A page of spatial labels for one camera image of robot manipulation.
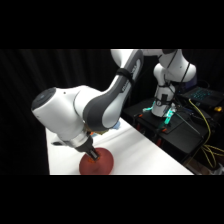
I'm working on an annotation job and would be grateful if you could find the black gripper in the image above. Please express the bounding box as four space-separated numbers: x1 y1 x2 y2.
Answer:
79 139 102 164

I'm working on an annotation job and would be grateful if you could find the pink bowl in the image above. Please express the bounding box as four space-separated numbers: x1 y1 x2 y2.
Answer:
78 147 115 176

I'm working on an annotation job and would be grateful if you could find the black robot stand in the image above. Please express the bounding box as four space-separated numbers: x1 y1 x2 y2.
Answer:
121 96 224 165

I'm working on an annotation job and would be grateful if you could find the black curtain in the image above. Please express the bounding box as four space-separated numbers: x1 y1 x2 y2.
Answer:
0 49 224 176

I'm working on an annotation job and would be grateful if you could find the laptop with lit keyboard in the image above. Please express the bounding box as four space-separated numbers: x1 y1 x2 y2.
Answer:
180 85 224 108

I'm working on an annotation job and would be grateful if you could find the yellow cable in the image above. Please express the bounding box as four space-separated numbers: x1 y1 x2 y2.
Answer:
187 97 224 168

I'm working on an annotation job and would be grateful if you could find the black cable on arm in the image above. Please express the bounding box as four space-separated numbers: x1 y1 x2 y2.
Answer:
162 49 192 103

